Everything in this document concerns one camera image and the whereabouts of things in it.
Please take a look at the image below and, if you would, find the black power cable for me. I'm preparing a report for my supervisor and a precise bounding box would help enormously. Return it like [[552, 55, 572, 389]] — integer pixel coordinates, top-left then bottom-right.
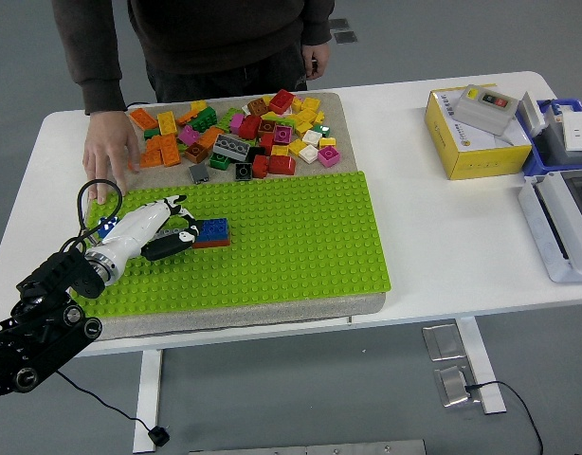
[[464, 380, 544, 455]]

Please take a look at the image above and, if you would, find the yellow cardboard box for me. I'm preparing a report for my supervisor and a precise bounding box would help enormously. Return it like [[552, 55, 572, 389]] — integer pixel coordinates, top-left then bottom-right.
[[424, 88, 533, 181]]

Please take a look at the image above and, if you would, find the green studded baseplate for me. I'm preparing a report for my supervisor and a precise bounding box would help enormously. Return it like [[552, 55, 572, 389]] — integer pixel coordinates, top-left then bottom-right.
[[71, 170, 394, 318]]

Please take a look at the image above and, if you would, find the silver floor outlet cover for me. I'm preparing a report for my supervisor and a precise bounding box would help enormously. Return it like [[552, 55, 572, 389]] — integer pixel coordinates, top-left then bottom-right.
[[422, 323, 464, 362], [433, 364, 475, 408]]

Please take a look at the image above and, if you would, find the white enclosure with window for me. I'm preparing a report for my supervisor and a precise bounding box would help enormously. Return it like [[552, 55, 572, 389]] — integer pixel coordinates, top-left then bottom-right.
[[517, 168, 582, 284]]

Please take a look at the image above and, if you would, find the person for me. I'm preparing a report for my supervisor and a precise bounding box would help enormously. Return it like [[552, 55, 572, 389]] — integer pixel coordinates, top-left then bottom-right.
[[51, 0, 336, 205]]

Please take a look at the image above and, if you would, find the white table leg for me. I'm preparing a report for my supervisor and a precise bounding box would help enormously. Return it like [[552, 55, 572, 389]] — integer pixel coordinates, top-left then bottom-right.
[[454, 315, 508, 415], [132, 348, 164, 454]]

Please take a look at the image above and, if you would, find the grey-brown mat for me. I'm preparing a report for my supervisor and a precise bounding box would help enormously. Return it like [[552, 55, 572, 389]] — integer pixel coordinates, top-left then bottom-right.
[[84, 91, 387, 341]]

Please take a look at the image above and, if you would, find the person's right hand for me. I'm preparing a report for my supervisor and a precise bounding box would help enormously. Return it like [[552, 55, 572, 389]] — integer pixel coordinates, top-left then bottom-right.
[[82, 109, 141, 205]]

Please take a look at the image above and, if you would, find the black cable with adapter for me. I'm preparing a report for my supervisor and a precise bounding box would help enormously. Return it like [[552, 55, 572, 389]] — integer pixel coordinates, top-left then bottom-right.
[[53, 369, 172, 447]]

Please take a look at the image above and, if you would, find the person's left hand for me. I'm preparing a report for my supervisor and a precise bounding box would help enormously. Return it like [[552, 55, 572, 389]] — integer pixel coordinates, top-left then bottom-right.
[[301, 42, 331, 81]]

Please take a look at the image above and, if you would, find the white grey plastic part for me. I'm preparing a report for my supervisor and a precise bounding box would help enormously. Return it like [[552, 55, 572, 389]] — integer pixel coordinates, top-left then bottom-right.
[[517, 90, 549, 138]]

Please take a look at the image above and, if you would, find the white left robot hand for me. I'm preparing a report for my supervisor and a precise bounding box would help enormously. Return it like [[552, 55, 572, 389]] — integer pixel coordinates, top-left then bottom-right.
[[86, 193, 203, 274]]

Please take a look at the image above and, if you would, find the white wall socket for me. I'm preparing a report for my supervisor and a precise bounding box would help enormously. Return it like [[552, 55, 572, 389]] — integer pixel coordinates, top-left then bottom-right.
[[560, 111, 582, 153]]

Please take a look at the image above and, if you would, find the metal floor strip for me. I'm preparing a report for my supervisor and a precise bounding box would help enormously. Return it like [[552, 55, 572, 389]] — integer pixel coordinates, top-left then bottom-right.
[[189, 439, 427, 455]]

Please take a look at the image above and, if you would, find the blue plastic bin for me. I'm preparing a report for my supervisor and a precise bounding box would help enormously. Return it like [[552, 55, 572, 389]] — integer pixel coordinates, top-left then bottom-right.
[[521, 97, 582, 185]]

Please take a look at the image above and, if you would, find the grey push-button switch box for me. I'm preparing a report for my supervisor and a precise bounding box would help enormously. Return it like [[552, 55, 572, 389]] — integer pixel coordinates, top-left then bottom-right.
[[454, 83, 518, 136]]

